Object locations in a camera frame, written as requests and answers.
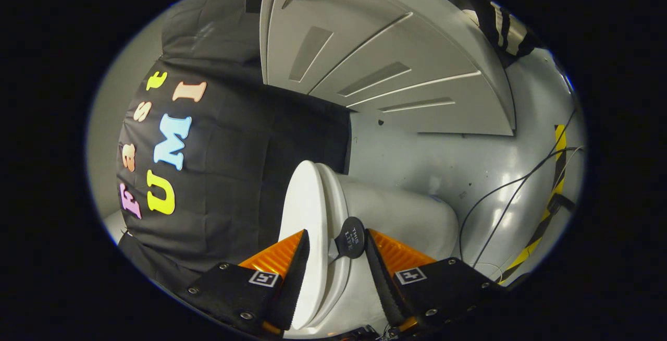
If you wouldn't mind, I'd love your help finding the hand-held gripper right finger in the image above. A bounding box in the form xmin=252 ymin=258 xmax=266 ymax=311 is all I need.
xmin=364 ymin=229 xmax=504 ymax=334

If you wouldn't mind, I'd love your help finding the thin black cable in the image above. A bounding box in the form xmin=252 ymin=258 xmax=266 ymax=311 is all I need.
xmin=471 ymin=109 xmax=578 ymax=270
xmin=458 ymin=145 xmax=584 ymax=248

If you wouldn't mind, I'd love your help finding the white ceramic toilet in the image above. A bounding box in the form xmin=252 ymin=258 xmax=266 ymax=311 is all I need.
xmin=292 ymin=163 xmax=460 ymax=339

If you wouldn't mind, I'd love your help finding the black backdrop cloth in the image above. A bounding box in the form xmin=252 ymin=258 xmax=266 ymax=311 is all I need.
xmin=117 ymin=0 xmax=351 ymax=305

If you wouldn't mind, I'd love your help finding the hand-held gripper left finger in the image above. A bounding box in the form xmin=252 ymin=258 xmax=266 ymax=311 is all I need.
xmin=185 ymin=229 xmax=311 ymax=337

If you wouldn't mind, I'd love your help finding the yellow black floor tape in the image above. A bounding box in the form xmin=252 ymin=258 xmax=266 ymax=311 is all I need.
xmin=498 ymin=125 xmax=569 ymax=284

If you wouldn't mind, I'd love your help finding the white drawer cabinet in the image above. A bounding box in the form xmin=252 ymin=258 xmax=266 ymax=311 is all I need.
xmin=259 ymin=0 xmax=516 ymax=137

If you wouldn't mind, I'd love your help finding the striped black white cloth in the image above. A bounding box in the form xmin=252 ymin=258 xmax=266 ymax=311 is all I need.
xmin=464 ymin=1 xmax=544 ymax=68

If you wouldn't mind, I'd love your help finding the black round lid lift tab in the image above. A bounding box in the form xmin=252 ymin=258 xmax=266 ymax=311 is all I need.
xmin=327 ymin=217 xmax=366 ymax=266

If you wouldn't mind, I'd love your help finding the white toilet lid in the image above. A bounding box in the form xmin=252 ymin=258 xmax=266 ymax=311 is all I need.
xmin=279 ymin=161 xmax=330 ymax=331

